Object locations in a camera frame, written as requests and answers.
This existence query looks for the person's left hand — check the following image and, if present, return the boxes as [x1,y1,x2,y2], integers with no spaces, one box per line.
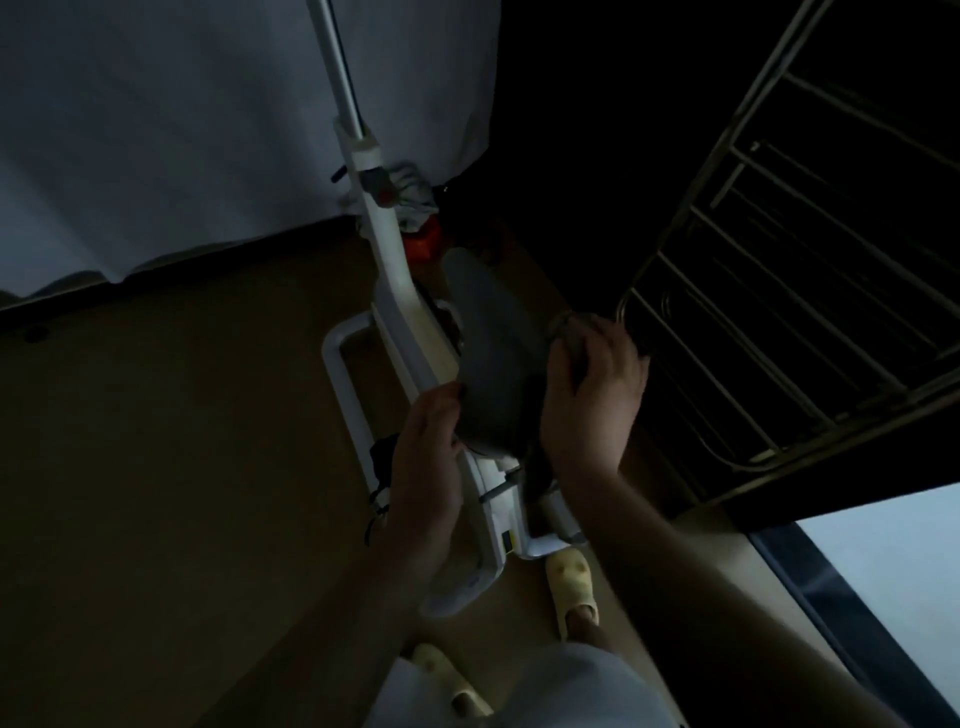
[382,382,466,580]

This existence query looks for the person's right hand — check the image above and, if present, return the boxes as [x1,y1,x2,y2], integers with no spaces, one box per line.
[539,314,650,489]

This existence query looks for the grey cleaning cloth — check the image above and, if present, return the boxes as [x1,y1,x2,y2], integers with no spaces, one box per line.
[524,311,601,493]

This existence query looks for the grey bike saddle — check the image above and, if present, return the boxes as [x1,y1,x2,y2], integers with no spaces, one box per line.
[440,247,571,459]

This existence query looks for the white exercise bike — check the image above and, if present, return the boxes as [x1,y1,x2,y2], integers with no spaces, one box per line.
[305,0,601,620]

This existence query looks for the person's right forearm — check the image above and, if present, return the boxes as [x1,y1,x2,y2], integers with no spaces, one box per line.
[569,468,909,728]

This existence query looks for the person's left forearm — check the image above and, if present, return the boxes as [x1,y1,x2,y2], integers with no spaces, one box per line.
[221,554,451,728]

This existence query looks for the person's right leg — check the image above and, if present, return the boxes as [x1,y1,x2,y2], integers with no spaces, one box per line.
[563,607,613,652]

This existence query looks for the person's white shorts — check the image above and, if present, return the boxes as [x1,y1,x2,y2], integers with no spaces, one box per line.
[367,641,676,728]

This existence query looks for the pale yellow slipper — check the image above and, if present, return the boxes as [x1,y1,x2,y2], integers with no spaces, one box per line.
[410,642,493,718]
[543,547,601,643]

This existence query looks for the metal drying rack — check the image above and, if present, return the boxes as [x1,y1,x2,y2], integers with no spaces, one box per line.
[614,0,960,511]

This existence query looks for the dark stone door threshold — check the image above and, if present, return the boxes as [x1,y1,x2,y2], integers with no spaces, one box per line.
[749,524,960,728]

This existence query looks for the white hanging sheet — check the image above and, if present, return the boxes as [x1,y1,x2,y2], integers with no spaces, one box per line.
[0,0,502,301]

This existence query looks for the dark wooden door frame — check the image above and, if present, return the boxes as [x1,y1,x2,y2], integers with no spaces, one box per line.
[674,389,960,534]

